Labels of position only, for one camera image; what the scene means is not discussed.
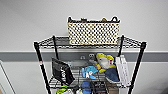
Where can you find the pale basket with dark spots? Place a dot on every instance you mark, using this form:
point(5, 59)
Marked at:
point(93, 31)

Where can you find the yellow and white plush toy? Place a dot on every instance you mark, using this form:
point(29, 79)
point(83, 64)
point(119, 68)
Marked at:
point(105, 61)

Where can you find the light blue plush toy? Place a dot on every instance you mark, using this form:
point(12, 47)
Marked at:
point(89, 72)

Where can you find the tan plush animal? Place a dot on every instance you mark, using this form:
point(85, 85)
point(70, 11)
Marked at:
point(104, 19)

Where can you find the dark blue plush toy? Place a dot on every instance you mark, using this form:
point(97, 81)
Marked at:
point(112, 75)

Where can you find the blue cap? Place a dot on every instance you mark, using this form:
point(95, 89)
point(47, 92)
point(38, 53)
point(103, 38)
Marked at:
point(86, 87)

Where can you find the stack of black boxes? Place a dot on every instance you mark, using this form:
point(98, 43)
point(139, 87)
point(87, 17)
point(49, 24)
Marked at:
point(98, 87)

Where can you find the yellow soft toy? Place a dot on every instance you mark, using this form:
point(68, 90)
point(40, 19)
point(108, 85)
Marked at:
point(79, 91)

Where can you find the tall white box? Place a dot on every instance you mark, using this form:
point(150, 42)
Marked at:
point(122, 70)

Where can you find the white bag with green edge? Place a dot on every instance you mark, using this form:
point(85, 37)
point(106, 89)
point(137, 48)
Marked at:
point(62, 90)

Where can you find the closed cardboard box stack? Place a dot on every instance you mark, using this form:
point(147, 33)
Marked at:
point(112, 89)

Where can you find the small grey wall socket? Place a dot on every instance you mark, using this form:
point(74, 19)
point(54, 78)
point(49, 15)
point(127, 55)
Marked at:
point(82, 57)

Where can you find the white door frame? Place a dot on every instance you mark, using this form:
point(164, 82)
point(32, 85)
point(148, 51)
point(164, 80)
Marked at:
point(6, 78)

